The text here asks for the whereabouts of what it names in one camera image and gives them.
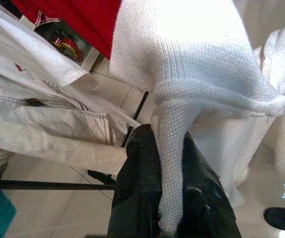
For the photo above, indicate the white striped jeans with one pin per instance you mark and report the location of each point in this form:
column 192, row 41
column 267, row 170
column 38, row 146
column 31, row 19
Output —
column 45, row 134

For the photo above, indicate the white shirt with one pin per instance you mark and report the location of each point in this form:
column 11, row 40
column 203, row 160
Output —
column 244, row 148

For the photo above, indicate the metal clothes rack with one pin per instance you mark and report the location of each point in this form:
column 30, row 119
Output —
column 45, row 185

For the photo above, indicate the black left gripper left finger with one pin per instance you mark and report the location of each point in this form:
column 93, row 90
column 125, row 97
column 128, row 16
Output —
column 137, row 188

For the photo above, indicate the red polo shirt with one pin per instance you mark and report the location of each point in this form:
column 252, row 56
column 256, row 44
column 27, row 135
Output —
column 90, row 22

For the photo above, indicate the white printed t-shirt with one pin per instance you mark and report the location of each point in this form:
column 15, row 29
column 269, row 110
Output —
column 33, row 81

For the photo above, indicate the white knit sweater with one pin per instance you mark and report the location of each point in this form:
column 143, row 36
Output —
column 194, row 62

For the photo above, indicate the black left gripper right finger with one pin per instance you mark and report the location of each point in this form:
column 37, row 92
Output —
column 204, row 203

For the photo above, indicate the black rack foot cap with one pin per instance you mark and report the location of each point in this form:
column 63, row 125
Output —
column 284, row 219

